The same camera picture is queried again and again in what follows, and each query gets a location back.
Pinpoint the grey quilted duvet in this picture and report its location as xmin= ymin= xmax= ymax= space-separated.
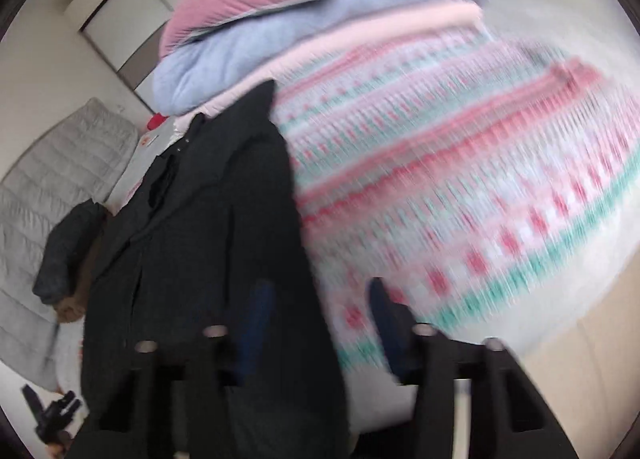
xmin=0 ymin=97 xmax=142 ymax=390

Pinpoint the brown garment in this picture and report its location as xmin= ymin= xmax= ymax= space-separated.
xmin=53 ymin=234 xmax=109 ymax=324

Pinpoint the light blue quilt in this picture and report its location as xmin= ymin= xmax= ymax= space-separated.
xmin=150 ymin=0 xmax=497 ymax=116

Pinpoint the pink green patterned blanket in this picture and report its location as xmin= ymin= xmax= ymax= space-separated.
xmin=175 ymin=2 xmax=640 ymax=440

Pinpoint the black coat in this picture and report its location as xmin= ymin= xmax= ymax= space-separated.
xmin=80 ymin=79 xmax=352 ymax=459

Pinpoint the white sliding wardrobe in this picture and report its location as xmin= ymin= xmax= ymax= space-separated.
xmin=64 ymin=0 xmax=213 ymax=115

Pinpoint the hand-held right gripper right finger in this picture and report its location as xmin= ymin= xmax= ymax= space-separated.
xmin=369 ymin=277 xmax=582 ymax=459

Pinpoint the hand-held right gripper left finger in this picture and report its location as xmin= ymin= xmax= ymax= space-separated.
xmin=65 ymin=280 xmax=276 ymax=459

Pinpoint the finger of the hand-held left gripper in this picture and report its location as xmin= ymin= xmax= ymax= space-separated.
xmin=46 ymin=390 xmax=84 ymax=422

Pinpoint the white plastic bag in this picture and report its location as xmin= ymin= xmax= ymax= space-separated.
xmin=106 ymin=114 xmax=197 ymax=216

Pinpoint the dark navy folded garment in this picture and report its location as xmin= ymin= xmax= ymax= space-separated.
xmin=32 ymin=199 xmax=109 ymax=305

